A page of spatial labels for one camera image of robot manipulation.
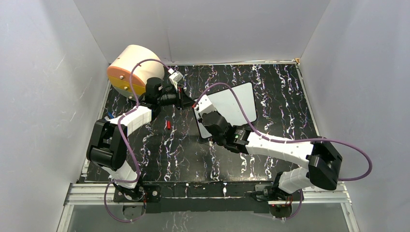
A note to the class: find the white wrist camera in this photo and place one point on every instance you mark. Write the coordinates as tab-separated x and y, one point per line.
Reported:
203	106
175	77

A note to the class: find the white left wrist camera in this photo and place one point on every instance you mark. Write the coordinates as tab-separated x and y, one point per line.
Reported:
175	77

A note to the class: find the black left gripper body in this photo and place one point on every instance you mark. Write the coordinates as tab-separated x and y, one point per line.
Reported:
171	98

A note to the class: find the aluminium frame rail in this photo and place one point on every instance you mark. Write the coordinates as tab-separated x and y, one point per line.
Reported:
99	193

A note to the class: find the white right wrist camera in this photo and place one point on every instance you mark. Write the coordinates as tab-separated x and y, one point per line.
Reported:
203	106

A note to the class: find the blue white eraser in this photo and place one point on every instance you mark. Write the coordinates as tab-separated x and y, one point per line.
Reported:
110	115

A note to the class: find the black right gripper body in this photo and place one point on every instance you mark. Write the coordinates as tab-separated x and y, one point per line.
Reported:
219	140

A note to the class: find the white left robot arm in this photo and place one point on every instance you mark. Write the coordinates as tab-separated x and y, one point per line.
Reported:
109	144

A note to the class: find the white board black frame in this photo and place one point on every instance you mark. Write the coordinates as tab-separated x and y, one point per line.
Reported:
237	110

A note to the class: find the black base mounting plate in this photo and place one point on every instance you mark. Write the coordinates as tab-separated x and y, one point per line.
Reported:
206	196

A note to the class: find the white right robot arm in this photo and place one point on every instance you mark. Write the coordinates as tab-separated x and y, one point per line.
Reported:
319	162

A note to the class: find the cream cylindrical drawer box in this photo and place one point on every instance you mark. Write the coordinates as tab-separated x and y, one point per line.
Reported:
129	72

